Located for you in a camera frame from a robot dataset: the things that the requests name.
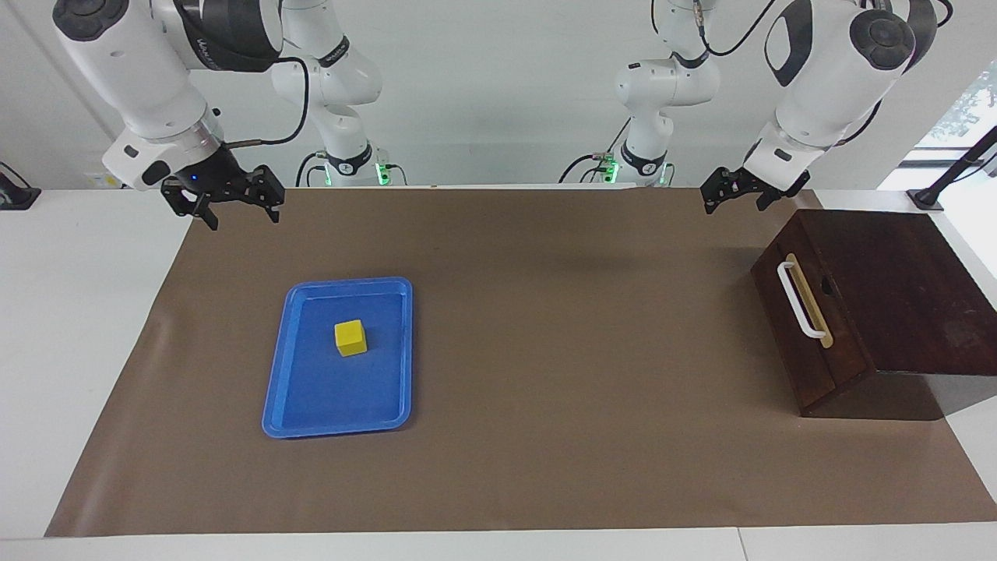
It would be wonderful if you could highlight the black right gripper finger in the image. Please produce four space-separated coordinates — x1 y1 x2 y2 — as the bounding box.
161 181 220 231
248 164 286 225

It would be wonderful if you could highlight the yellow cube block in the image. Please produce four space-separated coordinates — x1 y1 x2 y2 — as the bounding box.
334 319 368 358

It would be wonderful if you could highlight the wooden drawer with white handle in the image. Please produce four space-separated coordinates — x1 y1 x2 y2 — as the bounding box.
752 231 874 415

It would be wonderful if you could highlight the dark wooden drawer cabinet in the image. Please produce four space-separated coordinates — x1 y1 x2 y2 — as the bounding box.
751 208 997 422

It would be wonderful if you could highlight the black clamp stand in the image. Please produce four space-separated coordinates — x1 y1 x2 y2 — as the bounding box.
907 123 997 212

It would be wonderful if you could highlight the blue plastic tray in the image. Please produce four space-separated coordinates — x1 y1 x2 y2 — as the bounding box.
262 277 414 439

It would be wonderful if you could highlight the brown paper table mat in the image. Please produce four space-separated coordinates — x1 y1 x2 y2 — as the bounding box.
44 185 997 538

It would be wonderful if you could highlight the black right arm base cable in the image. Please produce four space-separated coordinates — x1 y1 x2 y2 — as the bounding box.
294 150 409 189

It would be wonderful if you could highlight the black arm base cable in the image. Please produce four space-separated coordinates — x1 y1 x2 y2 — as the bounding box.
294 150 409 189
558 117 633 185

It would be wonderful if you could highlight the black right arm gripper cable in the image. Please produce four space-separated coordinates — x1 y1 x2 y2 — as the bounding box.
224 55 311 150

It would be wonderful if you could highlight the black left arm base cable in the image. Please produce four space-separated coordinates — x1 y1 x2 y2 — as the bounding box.
558 117 633 185

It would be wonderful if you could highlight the black table mount bracket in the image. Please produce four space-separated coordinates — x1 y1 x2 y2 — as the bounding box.
0 161 42 210

